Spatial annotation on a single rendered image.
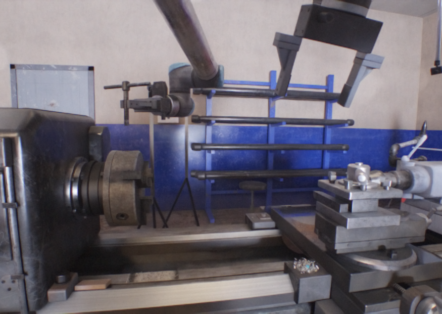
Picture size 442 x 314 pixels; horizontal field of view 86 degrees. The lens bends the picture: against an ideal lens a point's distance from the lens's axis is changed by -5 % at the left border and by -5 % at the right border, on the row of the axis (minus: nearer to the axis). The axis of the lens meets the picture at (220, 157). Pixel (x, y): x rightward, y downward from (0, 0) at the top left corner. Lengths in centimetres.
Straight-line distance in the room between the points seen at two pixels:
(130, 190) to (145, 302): 30
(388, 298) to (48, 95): 415
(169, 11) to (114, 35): 349
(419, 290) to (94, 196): 90
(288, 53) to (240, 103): 355
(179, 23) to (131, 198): 50
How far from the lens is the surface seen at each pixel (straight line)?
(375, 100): 522
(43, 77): 430
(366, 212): 82
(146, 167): 95
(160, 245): 107
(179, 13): 71
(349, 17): 49
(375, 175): 116
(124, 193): 78
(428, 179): 131
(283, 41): 46
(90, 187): 84
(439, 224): 144
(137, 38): 411
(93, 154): 103
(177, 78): 107
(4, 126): 72
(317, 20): 46
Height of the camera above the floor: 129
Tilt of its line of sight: 6 degrees down
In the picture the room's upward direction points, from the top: 1 degrees clockwise
